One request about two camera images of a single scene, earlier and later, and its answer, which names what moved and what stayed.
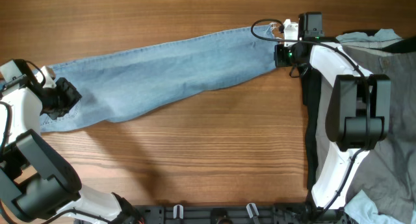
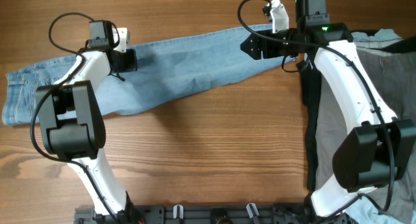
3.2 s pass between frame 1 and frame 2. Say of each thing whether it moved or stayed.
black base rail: stayed
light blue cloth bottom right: stayed
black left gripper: moved
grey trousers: stayed
